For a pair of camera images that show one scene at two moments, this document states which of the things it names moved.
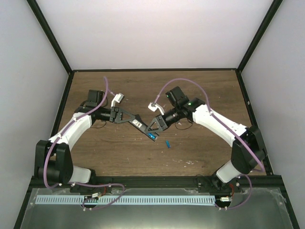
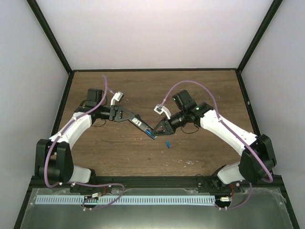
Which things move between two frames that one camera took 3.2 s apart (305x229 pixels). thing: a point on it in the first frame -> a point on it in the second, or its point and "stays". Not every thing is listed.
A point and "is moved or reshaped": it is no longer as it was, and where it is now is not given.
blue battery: [167, 143] stays
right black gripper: [162, 122] -> [168, 130]
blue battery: [150, 135] is moved or reshaped
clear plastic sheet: [254, 209] stays
